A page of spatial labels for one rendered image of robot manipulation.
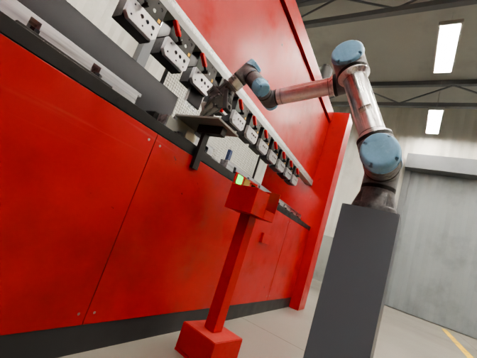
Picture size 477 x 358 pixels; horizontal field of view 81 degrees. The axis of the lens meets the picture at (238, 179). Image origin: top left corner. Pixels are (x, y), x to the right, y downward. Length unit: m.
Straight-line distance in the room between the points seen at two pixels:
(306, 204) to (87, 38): 2.56
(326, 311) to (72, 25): 1.67
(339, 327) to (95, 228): 0.85
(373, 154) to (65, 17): 1.50
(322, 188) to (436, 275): 5.60
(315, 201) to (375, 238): 2.31
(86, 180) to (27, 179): 0.16
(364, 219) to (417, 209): 7.69
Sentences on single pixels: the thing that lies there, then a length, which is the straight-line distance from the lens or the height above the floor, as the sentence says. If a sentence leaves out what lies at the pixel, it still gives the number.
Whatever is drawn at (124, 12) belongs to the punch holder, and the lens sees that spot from 1.26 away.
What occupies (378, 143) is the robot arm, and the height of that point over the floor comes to 0.96.
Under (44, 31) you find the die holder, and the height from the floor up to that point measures 0.94.
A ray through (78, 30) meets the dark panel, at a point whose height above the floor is 1.26.
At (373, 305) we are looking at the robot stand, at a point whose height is 0.49.
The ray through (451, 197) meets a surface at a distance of 8.85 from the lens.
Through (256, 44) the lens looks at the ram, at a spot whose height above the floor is 1.71.
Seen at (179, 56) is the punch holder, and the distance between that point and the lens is 1.41.
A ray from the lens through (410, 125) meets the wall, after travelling 9.61.
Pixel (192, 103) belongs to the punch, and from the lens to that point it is 1.49.
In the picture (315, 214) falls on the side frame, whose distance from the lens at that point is 3.26.
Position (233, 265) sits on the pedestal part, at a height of 0.42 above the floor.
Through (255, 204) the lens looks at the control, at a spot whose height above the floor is 0.70.
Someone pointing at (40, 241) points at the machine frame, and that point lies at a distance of 1.00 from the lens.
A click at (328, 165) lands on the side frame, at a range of 3.39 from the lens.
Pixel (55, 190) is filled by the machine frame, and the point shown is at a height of 0.51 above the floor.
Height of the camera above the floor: 0.56
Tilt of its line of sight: 10 degrees up
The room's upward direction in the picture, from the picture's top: 18 degrees clockwise
